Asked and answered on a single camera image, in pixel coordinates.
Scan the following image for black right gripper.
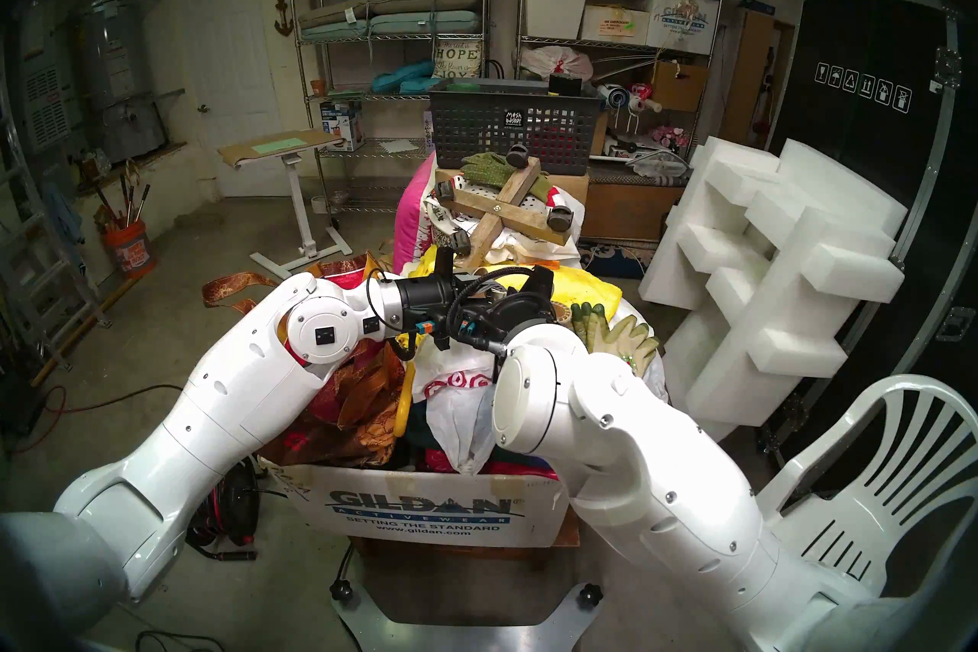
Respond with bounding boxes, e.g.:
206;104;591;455
472;265;559;351

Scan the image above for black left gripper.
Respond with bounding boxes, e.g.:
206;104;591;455
399;246;495;347

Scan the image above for yellow cloth bag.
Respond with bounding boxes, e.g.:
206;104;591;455
409;244;623;323

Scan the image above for beige green-tipped work glove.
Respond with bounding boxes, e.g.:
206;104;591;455
569;303;616;353
604;313;662;376

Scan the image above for wooden cross caster dolly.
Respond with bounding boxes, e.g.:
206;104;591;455
436;143;578;269

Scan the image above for pink white pillow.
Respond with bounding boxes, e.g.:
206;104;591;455
392;154;438;273

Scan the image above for green knit gloves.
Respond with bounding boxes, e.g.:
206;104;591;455
461;151;552;201

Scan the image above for white red-target plastic bag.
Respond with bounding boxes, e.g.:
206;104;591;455
413;345;505;476

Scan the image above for red fabric item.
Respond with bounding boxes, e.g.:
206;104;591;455
424;448;562;483

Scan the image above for dark mesh plastic basket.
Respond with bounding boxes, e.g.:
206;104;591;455
428;79;604;176

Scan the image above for red gold patterned bag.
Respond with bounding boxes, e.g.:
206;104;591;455
202;253;417;472

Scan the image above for blue white appliance box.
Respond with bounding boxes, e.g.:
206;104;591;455
319;100;364;152

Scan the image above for teal foam pads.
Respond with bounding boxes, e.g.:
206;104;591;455
371;61;438;95

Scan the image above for HOPE printed pillow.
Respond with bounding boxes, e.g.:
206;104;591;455
432;41;484;81

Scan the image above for white red plastic bag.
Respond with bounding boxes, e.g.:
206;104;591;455
521;45;594;82

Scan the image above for white overbed table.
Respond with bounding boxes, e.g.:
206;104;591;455
218;127;354;279

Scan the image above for mint seat cushion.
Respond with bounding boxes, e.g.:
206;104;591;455
300;11;482;42

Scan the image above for white Gildan cardboard box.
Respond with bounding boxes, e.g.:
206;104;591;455
260;456;574;550

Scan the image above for white foam packing block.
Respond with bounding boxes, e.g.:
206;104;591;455
639;137;908;430

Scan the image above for white storage bin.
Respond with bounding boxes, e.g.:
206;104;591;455
524;0;589;40

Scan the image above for white labelled carton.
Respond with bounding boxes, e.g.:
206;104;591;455
581;5;650;45

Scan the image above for white door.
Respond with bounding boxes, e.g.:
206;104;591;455
174;0;283;197

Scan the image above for brown wooden cabinet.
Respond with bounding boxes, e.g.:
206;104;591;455
718;9;795;151

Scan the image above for white Gildan carton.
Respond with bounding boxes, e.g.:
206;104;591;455
646;0;721;55

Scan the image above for orange bucket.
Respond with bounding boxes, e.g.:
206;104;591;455
104;221;156;277

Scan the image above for black flight case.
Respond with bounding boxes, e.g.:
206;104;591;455
764;0;978;445

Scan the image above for aluminium ladder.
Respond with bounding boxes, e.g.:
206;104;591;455
0;85;112;372

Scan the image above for white plastic chair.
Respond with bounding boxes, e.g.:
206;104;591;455
756;374;978;598

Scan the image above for grey water heater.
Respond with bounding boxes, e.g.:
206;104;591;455
76;0;167;164

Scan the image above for blue cloth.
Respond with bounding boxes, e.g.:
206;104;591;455
44;183;85;246

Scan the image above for grey furnace unit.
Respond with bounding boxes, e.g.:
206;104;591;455
19;51;73;151

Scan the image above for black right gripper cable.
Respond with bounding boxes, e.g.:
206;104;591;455
447;266;536;353

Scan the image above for yellow tube handle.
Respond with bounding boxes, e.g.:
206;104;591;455
393;362;417;439

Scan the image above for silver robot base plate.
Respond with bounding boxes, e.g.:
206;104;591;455
330;582;604;652

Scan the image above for red black cord reel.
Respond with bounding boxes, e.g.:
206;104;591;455
183;456;261;563

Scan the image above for black floor cable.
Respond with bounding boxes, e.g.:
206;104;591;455
65;383;184;414

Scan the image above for red floor cord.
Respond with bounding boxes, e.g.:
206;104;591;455
15;385;70;456

